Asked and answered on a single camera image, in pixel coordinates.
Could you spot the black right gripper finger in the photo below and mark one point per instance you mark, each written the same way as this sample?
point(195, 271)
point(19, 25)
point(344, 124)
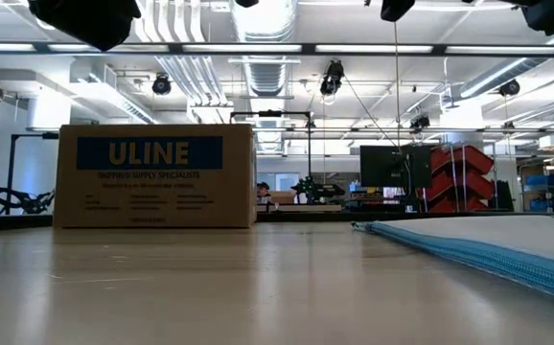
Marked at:
point(397, 8)

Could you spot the brown ULINE cardboard box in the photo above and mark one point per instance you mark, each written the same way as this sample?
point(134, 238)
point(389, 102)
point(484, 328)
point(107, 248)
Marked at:
point(157, 191)

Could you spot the white mesh bag blue zipper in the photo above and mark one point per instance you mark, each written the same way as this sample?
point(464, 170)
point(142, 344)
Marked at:
point(507, 244)

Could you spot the black background robot arm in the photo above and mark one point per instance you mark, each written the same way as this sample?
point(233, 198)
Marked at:
point(317, 189)

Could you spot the black computer monitor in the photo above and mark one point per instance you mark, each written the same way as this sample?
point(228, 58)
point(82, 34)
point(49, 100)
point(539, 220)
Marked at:
point(387, 167)

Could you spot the blue storage bin shelf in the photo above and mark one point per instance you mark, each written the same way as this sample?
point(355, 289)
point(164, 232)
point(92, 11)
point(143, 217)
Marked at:
point(552, 194)

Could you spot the red stacked storage bins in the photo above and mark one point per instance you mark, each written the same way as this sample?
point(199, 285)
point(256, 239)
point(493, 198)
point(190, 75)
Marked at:
point(459, 179)

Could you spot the person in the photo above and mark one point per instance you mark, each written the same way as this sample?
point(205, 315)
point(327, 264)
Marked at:
point(263, 191)

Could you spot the small cardboard box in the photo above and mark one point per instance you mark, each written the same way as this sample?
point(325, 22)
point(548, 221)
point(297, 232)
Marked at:
point(284, 197)

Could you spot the wooden background table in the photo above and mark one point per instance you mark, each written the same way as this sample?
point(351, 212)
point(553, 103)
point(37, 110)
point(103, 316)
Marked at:
point(301, 208)

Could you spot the black metal frame stand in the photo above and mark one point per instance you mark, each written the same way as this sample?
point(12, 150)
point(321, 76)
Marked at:
point(12, 167)

